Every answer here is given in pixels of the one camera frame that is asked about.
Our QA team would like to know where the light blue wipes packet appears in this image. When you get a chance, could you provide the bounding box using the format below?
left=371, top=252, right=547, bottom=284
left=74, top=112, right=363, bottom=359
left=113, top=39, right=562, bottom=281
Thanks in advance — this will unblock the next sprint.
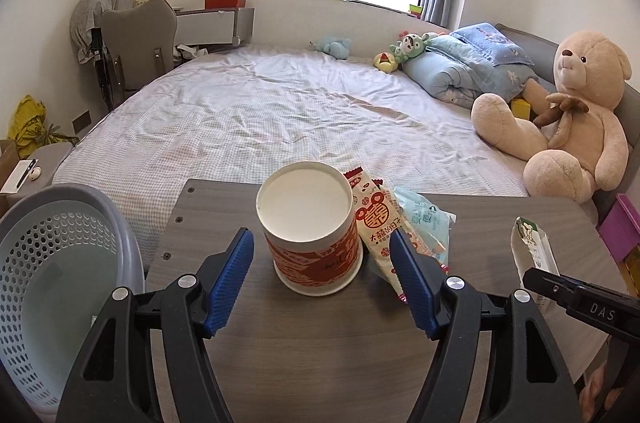
left=394, top=187, right=457, bottom=271

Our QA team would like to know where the red cream snack packet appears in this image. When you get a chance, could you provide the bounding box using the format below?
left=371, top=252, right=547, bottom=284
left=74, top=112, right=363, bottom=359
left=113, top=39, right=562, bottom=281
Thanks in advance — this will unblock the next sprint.
left=345, top=167, right=436, bottom=303

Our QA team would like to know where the green white milk carton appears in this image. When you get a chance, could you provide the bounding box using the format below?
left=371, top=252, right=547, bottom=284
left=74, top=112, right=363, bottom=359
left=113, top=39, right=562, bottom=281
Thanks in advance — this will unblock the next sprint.
left=510, top=217, right=560, bottom=284

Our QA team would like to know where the red white paper cup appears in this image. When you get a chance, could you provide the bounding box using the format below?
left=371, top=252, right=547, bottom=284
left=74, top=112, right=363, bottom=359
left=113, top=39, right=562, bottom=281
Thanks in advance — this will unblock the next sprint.
left=256, top=162, right=363, bottom=297

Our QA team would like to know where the person's right hand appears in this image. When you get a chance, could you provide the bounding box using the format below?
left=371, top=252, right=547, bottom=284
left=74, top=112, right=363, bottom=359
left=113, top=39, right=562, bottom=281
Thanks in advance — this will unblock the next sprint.
left=577, top=364, right=626, bottom=423

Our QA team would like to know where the wood grain table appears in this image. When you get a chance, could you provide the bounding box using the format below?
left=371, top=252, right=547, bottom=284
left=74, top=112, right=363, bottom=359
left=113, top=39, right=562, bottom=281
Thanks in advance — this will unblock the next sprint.
left=146, top=179, right=626, bottom=422

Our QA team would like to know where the grey perforated laundry basket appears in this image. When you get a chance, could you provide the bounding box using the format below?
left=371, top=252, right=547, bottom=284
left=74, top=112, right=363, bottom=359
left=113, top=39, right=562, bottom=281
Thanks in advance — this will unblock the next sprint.
left=1, top=184, right=144, bottom=422

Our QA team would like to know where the bed with white sheet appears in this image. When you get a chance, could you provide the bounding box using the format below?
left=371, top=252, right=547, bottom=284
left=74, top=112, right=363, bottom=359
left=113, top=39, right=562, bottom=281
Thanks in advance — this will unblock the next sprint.
left=54, top=46, right=525, bottom=264

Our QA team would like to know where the large beige teddy bear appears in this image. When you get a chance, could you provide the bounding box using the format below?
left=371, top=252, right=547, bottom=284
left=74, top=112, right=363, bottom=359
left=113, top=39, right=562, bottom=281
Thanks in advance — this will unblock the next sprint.
left=471, top=31, right=631, bottom=204

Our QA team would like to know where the yellow toy block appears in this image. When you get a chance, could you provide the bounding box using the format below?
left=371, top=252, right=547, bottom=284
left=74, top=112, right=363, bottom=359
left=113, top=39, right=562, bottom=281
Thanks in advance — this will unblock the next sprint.
left=510, top=98, right=532, bottom=120

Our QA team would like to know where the rolled light blue quilt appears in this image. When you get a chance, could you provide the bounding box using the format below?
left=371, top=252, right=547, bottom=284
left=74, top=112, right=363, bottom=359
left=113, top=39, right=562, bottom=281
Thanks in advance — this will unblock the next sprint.
left=402, top=35, right=553, bottom=109

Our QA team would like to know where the grey plastic stool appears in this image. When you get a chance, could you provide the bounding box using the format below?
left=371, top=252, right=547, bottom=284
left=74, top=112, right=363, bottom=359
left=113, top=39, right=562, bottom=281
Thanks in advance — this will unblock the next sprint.
left=6, top=142, right=73, bottom=207

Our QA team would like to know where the small pink round object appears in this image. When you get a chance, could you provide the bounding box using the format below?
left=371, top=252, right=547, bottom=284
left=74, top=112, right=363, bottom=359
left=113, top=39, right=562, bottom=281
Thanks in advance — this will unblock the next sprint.
left=28, top=166, right=41, bottom=181

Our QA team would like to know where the yellow red plush toy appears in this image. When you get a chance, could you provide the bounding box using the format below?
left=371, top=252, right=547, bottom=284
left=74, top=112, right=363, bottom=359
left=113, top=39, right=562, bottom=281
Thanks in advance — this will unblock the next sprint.
left=373, top=52, right=398, bottom=74

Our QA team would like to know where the black pen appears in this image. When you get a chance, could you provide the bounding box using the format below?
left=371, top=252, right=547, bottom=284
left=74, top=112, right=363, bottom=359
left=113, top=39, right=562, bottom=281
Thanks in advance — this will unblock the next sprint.
left=15, top=158, right=38, bottom=189

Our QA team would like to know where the white notepad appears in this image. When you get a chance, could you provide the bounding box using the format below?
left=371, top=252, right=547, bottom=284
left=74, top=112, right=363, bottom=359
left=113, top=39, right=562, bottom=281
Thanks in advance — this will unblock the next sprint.
left=1, top=158, right=38, bottom=195

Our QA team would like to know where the green white plush doll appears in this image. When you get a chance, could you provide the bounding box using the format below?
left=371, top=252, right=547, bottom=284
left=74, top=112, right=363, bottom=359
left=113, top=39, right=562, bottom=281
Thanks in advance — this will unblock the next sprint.
left=390, top=32, right=439, bottom=64

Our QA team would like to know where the brown cardboard box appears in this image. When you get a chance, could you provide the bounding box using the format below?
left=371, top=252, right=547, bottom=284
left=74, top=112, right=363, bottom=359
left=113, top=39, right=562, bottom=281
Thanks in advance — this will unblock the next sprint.
left=0, top=139, right=21, bottom=216

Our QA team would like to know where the blue plush toy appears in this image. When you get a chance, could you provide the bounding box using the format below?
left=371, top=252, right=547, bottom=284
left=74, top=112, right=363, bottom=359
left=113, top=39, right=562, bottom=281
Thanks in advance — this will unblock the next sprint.
left=310, top=36, right=352, bottom=60

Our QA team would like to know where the yellow bag on floor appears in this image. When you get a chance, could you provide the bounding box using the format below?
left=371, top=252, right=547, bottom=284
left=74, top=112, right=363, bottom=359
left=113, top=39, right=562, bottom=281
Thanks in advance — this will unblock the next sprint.
left=8, top=94, right=79, bottom=160

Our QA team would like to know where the grey desk chair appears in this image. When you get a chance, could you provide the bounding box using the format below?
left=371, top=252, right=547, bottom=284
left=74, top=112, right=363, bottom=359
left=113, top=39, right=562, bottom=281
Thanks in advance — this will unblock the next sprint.
left=89, top=0, right=177, bottom=111

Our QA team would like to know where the blue patterned pillow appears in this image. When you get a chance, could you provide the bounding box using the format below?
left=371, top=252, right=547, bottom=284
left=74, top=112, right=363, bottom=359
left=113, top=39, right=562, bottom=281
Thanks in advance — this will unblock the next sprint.
left=450, top=22, right=534, bottom=66

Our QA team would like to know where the red box on desk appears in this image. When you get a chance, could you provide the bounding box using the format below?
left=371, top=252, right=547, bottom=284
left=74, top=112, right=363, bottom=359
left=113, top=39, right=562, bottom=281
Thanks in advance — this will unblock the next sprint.
left=204, top=0, right=246, bottom=10

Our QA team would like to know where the black wall socket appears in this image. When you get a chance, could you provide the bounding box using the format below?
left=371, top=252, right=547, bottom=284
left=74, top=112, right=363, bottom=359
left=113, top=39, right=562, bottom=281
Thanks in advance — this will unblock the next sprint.
left=72, top=110, right=92, bottom=135

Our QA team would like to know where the grey wall desk drawer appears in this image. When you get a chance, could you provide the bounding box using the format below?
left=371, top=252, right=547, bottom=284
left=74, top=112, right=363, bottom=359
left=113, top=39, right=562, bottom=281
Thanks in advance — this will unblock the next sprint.
left=175, top=8, right=255, bottom=48

